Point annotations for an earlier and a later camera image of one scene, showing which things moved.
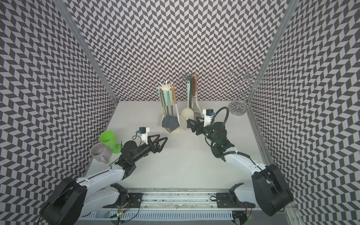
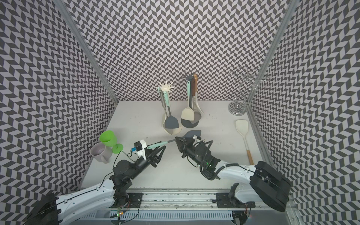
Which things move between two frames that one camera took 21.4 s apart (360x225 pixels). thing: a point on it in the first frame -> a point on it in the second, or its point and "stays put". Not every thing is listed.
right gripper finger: x=194 y=125 -> x=181 y=143
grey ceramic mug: x=101 y=152 stays put
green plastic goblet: x=108 y=138 stays put
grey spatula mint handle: x=171 y=101 -> x=196 y=133
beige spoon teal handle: x=188 y=114 stays put
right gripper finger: x=199 y=120 -> x=197 y=138
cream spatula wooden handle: x=183 y=120 -> x=242 y=126
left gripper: x=150 y=144 -> x=153 y=153
